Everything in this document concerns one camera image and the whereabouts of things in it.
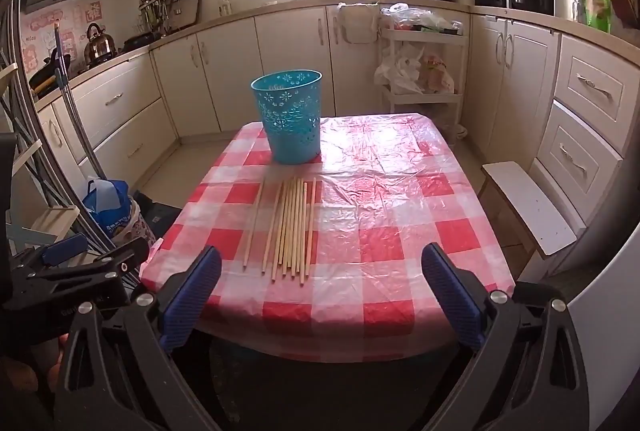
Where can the person's left hand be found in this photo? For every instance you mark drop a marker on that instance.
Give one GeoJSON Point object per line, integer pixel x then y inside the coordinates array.
{"type": "Point", "coordinates": [17, 373]}

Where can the pink printed plastic bag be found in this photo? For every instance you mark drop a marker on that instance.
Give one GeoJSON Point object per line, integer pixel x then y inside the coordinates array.
{"type": "Point", "coordinates": [435, 73]}

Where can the black frying pan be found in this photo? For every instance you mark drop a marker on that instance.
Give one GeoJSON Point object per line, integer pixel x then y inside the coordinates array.
{"type": "Point", "coordinates": [137, 41]}

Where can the clear oil bottle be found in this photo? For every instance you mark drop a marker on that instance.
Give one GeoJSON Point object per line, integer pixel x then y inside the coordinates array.
{"type": "Point", "coordinates": [225, 6]}

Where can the stainless steel kettle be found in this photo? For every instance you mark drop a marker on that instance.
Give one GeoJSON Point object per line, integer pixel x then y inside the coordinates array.
{"type": "Point", "coordinates": [99, 47]}

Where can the blue white folding shelf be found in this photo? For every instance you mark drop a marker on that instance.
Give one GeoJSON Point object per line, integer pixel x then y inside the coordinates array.
{"type": "Point", "coordinates": [52, 218]}

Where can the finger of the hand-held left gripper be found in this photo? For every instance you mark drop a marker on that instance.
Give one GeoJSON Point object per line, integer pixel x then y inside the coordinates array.
{"type": "Point", "coordinates": [120, 261]}
{"type": "Point", "coordinates": [62, 249]}

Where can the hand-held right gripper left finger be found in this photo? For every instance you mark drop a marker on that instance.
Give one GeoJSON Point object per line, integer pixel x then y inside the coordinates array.
{"type": "Point", "coordinates": [192, 296]}

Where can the white base kitchen cabinets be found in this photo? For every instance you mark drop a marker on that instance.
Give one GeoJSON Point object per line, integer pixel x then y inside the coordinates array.
{"type": "Point", "coordinates": [280, 56]}

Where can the white appliance side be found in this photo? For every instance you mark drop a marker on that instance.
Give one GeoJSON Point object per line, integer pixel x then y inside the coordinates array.
{"type": "Point", "coordinates": [605, 321]}

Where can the dark floor mat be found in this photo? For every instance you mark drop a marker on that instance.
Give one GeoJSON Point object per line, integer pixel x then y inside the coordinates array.
{"type": "Point", "coordinates": [160, 216]}

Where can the dark framed drying tray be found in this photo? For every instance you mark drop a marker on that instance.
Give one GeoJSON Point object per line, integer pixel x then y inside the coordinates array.
{"type": "Point", "coordinates": [187, 11]}

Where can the black wok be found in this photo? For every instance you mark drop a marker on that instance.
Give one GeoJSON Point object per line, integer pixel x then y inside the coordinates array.
{"type": "Point", "coordinates": [47, 71]}

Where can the white hanging waste bin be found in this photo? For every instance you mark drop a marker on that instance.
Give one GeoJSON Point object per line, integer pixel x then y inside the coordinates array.
{"type": "Point", "coordinates": [360, 26]}

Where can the white plastic bag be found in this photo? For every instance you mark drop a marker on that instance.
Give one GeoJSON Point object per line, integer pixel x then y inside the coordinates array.
{"type": "Point", "coordinates": [400, 71]}

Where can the set of wooden chopsticks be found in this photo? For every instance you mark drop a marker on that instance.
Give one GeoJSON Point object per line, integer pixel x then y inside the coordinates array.
{"type": "Point", "coordinates": [292, 231]}

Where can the blue perforated plastic basket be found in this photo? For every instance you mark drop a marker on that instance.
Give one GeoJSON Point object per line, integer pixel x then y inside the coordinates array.
{"type": "Point", "coordinates": [292, 126]}

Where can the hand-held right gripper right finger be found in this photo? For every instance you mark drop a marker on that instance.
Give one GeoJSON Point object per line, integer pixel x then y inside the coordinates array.
{"type": "Point", "coordinates": [452, 296]}

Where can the white rolling storage cart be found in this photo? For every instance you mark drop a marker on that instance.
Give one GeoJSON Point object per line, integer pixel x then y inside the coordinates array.
{"type": "Point", "coordinates": [400, 36]}

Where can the pink wall decals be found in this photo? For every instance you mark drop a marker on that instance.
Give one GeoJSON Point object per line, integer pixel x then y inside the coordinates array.
{"type": "Point", "coordinates": [50, 21]}

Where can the white wooden stool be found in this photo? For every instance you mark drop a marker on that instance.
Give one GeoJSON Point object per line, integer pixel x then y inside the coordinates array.
{"type": "Point", "coordinates": [530, 206]}

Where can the floral printed bag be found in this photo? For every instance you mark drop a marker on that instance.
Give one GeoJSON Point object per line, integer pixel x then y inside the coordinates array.
{"type": "Point", "coordinates": [140, 226]}

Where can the blue plastic shopping bag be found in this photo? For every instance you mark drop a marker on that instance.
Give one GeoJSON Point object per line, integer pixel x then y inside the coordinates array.
{"type": "Point", "coordinates": [112, 216]}

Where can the clear plastic bag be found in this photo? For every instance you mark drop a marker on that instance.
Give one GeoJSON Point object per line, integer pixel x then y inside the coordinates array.
{"type": "Point", "coordinates": [410, 16]}

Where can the red checkered plastic tablecloth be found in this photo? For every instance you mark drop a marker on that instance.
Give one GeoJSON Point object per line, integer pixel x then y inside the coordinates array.
{"type": "Point", "coordinates": [380, 211]}

